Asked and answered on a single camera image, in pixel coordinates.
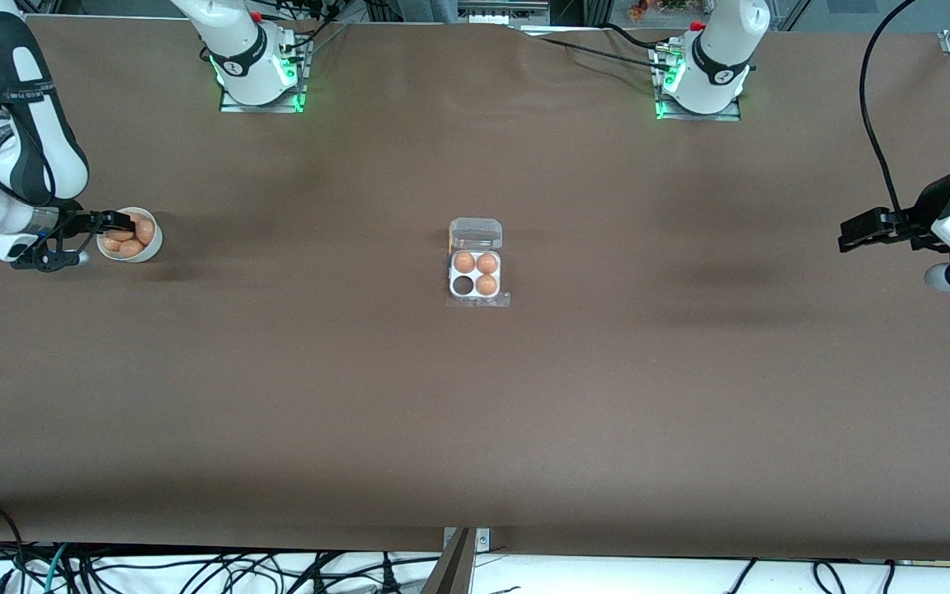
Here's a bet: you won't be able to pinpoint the white round bowl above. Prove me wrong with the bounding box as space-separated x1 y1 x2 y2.
96 206 164 264

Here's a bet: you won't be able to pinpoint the clear plastic egg carton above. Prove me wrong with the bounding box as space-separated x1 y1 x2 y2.
446 217 513 309

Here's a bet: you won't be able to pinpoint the person in blue jeans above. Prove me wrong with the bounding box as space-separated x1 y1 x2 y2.
397 0 459 24

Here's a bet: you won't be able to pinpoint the teal cable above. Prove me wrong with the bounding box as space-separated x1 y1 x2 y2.
40 543 72 594

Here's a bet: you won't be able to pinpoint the small metal bracket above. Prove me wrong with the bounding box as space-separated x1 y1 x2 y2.
442 528 491 552

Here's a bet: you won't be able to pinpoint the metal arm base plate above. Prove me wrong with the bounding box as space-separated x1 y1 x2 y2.
651 40 744 122
219 33 308 114

